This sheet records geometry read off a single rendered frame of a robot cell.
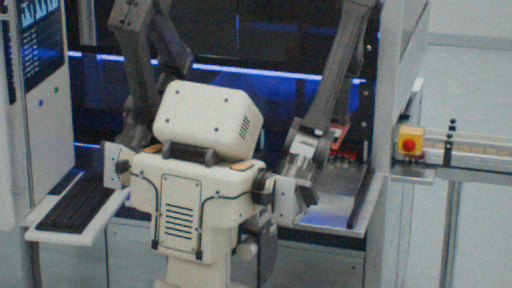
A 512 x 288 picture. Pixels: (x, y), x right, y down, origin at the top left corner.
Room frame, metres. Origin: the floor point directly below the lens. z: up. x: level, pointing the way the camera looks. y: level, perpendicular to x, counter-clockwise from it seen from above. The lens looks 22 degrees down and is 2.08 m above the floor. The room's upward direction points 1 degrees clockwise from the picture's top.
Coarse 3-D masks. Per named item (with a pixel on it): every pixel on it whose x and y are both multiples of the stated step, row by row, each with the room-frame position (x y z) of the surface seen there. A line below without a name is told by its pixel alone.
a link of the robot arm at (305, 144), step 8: (296, 136) 2.03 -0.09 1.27; (304, 136) 2.03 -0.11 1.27; (312, 136) 2.03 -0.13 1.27; (320, 136) 2.04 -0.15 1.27; (296, 144) 2.00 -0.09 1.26; (304, 144) 2.01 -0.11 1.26; (312, 144) 2.01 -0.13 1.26; (296, 152) 1.98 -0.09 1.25; (304, 152) 1.99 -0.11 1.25; (312, 152) 1.99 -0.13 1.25
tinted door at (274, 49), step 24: (240, 0) 2.83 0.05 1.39; (264, 0) 2.81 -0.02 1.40; (288, 0) 2.79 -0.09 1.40; (312, 0) 2.77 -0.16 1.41; (336, 0) 2.75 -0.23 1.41; (240, 24) 2.83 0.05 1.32; (264, 24) 2.81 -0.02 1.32; (288, 24) 2.79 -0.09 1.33; (312, 24) 2.77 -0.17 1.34; (336, 24) 2.75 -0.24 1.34; (240, 48) 2.83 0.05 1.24; (264, 48) 2.81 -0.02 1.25; (288, 48) 2.79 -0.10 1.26; (312, 48) 2.77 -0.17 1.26
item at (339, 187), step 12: (324, 168) 2.74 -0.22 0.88; (336, 168) 2.74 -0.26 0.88; (360, 168) 2.74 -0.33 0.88; (324, 180) 2.64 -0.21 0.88; (336, 180) 2.65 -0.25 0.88; (348, 180) 2.65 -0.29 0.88; (360, 180) 2.58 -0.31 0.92; (324, 192) 2.56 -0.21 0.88; (336, 192) 2.56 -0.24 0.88; (348, 192) 2.56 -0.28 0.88; (336, 204) 2.47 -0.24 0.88; (348, 204) 2.47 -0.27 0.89
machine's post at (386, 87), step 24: (384, 24) 2.71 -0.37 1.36; (384, 48) 2.71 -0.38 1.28; (384, 72) 2.70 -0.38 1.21; (384, 96) 2.70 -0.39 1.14; (384, 120) 2.70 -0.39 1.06; (384, 144) 2.70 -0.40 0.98; (384, 168) 2.70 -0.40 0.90; (384, 192) 2.70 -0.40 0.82; (384, 216) 2.70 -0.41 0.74; (384, 240) 2.70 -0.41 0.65; (384, 264) 2.73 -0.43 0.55
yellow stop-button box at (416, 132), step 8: (400, 128) 2.71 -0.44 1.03; (408, 128) 2.71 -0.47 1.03; (416, 128) 2.71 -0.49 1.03; (424, 128) 2.72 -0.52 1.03; (400, 136) 2.68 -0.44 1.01; (408, 136) 2.68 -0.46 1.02; (416, 136) 2.67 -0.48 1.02; (400, 144) 2.68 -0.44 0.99; (416, 144) 2.67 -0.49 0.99; (400, 152) 2.68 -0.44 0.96; (408, 152) 2.68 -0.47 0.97; (416, 152) 2.67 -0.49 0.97
